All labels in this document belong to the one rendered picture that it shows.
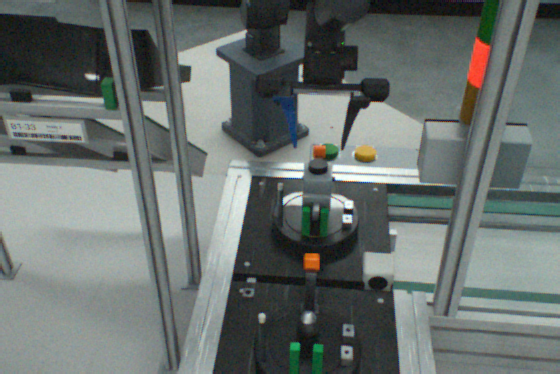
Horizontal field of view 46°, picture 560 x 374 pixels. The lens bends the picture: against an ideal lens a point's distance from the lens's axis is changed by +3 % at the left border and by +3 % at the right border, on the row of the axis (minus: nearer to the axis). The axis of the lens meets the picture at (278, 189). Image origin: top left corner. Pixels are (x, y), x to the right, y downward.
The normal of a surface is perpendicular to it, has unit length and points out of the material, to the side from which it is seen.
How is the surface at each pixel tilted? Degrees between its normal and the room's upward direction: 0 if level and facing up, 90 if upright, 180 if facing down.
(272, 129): 90
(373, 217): 0
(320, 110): 0
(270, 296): 0
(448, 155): 90
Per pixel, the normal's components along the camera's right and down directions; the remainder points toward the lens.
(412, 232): 0.00, -0.78
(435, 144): -0.09, 0.63
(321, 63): -0.03, 0.31
